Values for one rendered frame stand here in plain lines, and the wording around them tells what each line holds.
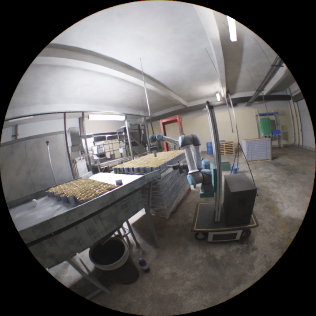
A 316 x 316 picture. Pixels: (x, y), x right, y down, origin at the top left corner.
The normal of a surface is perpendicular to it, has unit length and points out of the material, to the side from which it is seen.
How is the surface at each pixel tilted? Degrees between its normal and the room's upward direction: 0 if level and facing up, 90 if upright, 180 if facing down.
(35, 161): 90
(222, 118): 90
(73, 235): 90
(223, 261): 0
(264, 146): 88
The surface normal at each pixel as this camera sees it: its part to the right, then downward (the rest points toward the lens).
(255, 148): -0.57, 0.24
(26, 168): 0.82, -0.07
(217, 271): -0.17, -0.98
